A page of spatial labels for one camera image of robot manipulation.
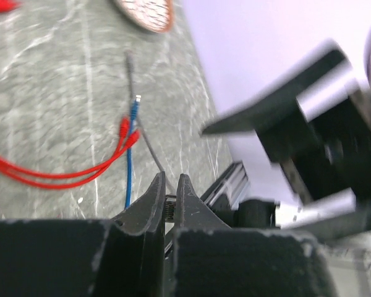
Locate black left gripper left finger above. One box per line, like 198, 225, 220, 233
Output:
106, 172, 166, 296

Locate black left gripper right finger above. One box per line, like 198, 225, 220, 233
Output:
174, 174, 229, 296

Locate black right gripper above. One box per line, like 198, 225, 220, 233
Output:
202, 42, 371, 204

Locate blue ethernet cable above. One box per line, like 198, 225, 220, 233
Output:
124, 95, 142, 210

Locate grey ethernet cable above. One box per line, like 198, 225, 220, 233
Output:
125, 51, 177, 223

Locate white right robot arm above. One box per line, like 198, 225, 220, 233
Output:
202, 43, 371, 296

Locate floral patterned plate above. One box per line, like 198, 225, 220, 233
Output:
113, 0, 174, 33

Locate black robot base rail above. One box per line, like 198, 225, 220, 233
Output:
200, 161, 250, 210

